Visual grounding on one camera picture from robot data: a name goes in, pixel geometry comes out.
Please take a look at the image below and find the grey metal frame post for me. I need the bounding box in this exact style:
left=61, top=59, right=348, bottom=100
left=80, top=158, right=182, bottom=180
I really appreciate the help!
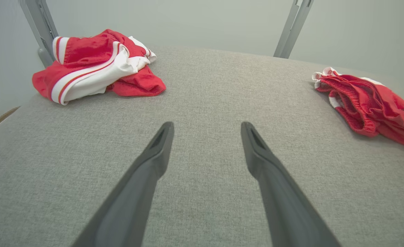
left=20, top=0, right=59, bottom=68
left=273, top=0, right=314, bottom=59

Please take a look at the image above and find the red shorts white side stripe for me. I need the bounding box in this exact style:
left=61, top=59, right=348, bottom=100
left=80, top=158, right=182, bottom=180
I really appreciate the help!
left=312, top=67, right=404, bottom=147

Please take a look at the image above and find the red white number 23 jersey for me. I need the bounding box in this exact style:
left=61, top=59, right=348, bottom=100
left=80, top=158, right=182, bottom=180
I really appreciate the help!
left=32, top=29, right=167, bottom=106

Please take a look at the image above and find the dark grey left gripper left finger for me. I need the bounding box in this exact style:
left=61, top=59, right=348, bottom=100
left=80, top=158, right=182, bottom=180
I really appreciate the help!
left=72, top=121, right=176, bottom=247

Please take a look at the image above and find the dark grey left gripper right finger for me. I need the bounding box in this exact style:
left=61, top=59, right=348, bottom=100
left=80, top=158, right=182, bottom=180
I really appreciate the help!
left=240, top=121, right=342, bottom=247

